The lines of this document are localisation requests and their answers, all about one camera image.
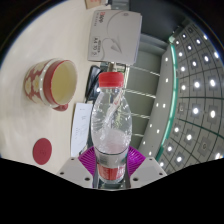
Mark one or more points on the flat round red coaster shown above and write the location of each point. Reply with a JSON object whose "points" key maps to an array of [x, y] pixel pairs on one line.
{"points": [[42, 151]]}

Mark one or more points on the ceiling lights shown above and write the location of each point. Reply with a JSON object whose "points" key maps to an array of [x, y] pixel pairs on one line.
{"points": [[196, 84]]}

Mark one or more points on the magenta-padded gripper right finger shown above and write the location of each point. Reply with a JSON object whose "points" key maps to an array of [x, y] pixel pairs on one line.
{"points": [[146, 170]]}

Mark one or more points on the white copy paper box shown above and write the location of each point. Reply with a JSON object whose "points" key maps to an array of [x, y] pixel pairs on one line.
{"points": [[115, 35]]}

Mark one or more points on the clear red-capped water bottle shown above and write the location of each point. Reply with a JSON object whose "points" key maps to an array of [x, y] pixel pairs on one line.
{"points": [[111, 140]]}

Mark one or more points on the red floral ceramic mug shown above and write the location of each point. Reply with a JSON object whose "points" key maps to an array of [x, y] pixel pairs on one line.
{"points": [[41, 83]]}

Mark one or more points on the black desk phone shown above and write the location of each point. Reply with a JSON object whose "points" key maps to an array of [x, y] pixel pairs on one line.
{"points": [[92, 81]]}

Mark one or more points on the brown cardboard sheet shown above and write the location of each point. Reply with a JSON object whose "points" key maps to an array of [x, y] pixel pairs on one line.
{"points": [[94, 3]]}

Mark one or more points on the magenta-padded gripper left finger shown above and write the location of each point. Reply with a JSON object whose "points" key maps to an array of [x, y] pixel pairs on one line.
{"points": [[76, 171]]}

